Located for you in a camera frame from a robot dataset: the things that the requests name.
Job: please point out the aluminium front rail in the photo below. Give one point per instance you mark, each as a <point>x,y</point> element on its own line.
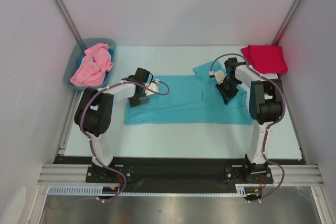
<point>59,174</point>

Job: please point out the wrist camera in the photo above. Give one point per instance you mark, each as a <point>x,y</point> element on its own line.
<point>218,75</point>
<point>152,88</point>

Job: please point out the pink t shirt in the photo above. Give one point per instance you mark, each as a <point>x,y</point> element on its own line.
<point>94,66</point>

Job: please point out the right corner aluminium post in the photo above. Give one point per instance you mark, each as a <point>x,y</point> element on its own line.
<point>286,22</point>

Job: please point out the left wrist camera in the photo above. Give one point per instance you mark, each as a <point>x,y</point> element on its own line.
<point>152,88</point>

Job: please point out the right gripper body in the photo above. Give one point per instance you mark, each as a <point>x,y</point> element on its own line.
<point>227,91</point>

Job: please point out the blue plastic basket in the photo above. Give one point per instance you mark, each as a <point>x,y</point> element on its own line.
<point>79,51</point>

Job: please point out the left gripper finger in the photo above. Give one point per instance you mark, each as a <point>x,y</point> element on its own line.
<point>144,101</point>
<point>134,102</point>

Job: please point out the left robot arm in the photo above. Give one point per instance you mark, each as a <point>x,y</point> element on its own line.
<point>94,112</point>

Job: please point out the left corner aluminium post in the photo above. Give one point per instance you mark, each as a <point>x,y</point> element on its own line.
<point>68,19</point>

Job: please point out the left slotted cable duct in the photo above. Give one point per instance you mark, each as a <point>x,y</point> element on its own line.
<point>74,190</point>

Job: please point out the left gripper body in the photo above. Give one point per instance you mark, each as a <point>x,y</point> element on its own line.
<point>143,94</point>

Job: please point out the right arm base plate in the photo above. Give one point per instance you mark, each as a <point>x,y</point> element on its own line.
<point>249,174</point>

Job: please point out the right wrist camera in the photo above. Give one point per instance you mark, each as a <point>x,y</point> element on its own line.
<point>218,75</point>

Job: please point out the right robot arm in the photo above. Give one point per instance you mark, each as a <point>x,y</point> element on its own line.
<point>266,105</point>

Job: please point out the folded red t shirt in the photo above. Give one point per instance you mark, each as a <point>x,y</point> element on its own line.
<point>266,58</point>

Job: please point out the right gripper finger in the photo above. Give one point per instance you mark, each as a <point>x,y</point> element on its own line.
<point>221,89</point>
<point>227,99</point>

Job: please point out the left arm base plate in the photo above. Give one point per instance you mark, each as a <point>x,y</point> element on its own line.
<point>99,175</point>

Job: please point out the corner aluminium post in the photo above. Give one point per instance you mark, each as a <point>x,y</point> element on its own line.
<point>286,22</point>
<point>68,19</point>

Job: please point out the turquoise t shirt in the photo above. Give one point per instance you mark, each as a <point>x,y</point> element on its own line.
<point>192,99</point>

